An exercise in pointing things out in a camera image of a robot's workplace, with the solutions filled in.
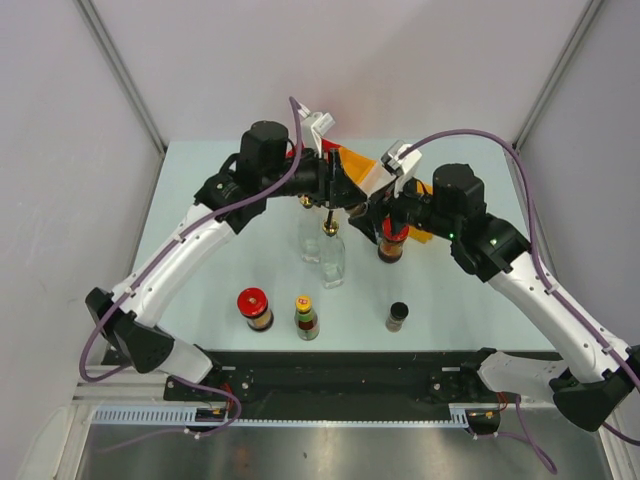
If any white plastic bin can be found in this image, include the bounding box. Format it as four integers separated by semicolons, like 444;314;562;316
359;162;402;198

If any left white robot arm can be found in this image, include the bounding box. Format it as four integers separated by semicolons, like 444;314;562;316
85;112;366;400

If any left yellow plastic bin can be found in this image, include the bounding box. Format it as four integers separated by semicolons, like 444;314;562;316
338;146;375;185

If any black lid spice jar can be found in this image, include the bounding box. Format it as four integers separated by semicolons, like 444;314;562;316
345;202;368;223
385;302;409;333

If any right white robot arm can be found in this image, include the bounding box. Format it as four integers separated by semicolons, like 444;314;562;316
347;164;639;432

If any front green label sauce bottle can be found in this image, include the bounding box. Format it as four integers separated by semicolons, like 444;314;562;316
294;295;319;341

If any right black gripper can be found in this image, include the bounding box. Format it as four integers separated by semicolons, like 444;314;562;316
349;166;459;244

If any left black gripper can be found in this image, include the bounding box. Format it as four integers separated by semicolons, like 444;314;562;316
262;144;366;210

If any yellow plastic bin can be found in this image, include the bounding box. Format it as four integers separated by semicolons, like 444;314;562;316
406;179;434;244
338;146;375;185

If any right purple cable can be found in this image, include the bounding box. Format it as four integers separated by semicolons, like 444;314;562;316
399;128;640;446

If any purple cable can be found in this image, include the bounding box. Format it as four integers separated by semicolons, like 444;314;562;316
399;128;640;446
79;96;304;384

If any right yellow plastic bin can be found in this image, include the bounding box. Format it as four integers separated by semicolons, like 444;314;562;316
406;179;434;244

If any rear red lid jar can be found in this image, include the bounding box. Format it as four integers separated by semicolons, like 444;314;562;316
378;217;409;264

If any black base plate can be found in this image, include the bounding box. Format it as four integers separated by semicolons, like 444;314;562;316
163;351;515;422

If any front glass oil bottle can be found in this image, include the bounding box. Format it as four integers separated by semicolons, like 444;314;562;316
319;210;345;289

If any rear glass oil bottle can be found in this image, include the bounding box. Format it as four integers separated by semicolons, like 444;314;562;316
297;196;322;264

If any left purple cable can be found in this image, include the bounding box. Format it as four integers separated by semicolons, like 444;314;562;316
79;96;304;384

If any red lid jar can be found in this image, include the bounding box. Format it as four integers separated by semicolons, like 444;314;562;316
236;287;274;332
378;217;409;264

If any red plastic bin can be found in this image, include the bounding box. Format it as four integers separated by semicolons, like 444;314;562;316
321;138;342;152

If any front red lid jar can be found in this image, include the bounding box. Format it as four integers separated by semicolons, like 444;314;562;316
236;287;274;332

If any glass oil bottle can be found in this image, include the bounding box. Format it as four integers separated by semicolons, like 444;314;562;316
319;210;345;289
297;196;322;264

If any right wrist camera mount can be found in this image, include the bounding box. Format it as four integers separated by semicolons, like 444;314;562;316
381;140;422;197

